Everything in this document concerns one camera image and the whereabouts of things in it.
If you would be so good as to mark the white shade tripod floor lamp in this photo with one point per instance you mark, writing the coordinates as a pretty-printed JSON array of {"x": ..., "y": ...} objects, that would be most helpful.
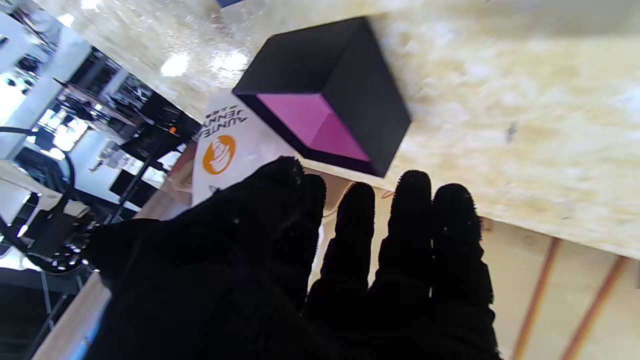
[{"x": 535, "y": 300}]

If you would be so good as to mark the black gift box pink inside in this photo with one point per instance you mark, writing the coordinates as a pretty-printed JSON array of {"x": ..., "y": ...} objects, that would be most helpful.
[{"x": 360, "y": 90}]

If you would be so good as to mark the white plastic bag orange logo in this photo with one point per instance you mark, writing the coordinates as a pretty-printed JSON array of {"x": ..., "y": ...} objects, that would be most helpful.
[{"x": 250, "y": 150}]

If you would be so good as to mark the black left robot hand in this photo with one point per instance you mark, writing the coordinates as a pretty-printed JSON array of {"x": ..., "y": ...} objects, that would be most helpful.
[{"x": 240, "y": 280}]

